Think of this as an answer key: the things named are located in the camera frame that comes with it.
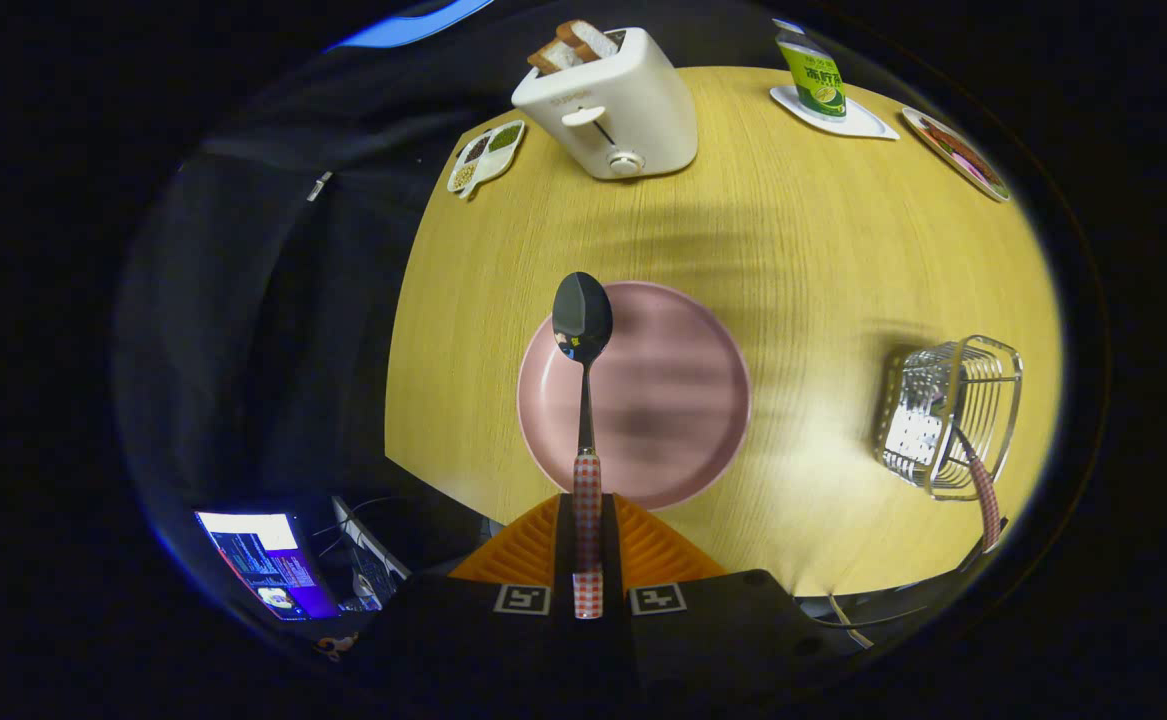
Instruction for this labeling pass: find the metal wire cutlery rack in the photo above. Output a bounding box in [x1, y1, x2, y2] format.
[873, 335, 1025, 502]

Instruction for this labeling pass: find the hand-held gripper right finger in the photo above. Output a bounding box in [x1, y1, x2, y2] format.
[598, 493, 844, 716]

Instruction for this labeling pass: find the computer monitor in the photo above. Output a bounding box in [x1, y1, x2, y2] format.
[193, 511, 342, 622]

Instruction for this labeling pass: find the fork with red checked handle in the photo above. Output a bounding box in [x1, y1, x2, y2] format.
[948, 425, 1004, 553]

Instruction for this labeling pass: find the white coaster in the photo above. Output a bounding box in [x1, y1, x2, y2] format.
[769, 84, 901, 141]

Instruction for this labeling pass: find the bread slice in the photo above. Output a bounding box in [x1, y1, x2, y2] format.
[555, 19, 622, 61]
[528, 38, 576, 76]

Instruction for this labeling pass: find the white divided seasoning dish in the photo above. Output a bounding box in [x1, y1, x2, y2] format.
[446, 120, 527, 199]

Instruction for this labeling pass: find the grey desk device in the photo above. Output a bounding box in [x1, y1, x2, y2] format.
[331, 495, 412, 583]

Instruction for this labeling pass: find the green label drink bottle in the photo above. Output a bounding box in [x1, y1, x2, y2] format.
[773, 18, 848, 122]

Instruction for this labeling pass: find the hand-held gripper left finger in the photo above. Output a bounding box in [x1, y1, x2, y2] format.
[363, 493, 584, 716]

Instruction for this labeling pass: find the plate of toy food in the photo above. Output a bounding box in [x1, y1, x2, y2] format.
[901, 106, 1012, 204]

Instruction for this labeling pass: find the white toaster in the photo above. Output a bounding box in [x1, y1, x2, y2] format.
[511, 27, 700, 182]

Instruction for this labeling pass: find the spoon with red checked handle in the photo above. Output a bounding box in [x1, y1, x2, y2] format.
[551, 271, 615, 620]

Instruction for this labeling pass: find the pink plate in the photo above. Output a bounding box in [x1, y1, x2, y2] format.
[516, 281, 752, 511]

